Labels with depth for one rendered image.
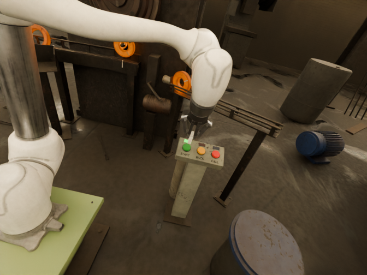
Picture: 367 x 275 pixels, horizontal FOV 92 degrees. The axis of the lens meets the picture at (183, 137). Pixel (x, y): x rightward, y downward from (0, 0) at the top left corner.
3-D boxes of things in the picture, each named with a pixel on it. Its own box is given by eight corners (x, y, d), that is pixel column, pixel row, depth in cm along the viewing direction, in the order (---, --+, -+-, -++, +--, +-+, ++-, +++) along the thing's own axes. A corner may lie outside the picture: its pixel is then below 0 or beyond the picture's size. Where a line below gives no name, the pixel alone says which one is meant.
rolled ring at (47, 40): (22, 22, 136) (27, 24, 139) (26, 48, 141) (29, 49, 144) (46, 25, 135) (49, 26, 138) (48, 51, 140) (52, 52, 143)
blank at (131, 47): (111, 39, 133) (108, 40, 130) (127, 29, 128) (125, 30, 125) (123, 59, 141) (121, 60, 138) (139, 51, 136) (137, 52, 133)
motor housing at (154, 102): (142, 141, 177) (147, 90, 144) (164, 145, 177) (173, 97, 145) (138, 149, 166) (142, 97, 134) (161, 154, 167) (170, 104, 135)
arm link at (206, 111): (193, 84, 61) (190, 97, 66) (189, 103, 56) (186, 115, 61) (218, 91, 62) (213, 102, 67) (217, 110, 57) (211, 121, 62)
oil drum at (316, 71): (274, 103, 337) (303, 54, 284) (304, 111, 339) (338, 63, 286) (285, 119, 290) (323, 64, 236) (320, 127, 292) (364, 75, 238)
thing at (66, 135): (37, 129, 159) (5, 41, 116) (71, 125, 172) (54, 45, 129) (35, 143, 146) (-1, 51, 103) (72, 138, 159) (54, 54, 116)
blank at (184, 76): (178, 94, 136) (175, 95, 134) (173, 73, 133) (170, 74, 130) (194, 90, 126) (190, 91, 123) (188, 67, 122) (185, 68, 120)
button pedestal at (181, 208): (164, 199, 131) (180, 133, 94) (195, 206, 132) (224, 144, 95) (159, 220, 118) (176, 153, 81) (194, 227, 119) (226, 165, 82)
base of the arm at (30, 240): (43, 256, 61) (39, 249, 58) (-15, 238, 62) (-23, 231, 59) (78, 209, 76) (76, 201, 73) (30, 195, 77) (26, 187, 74)
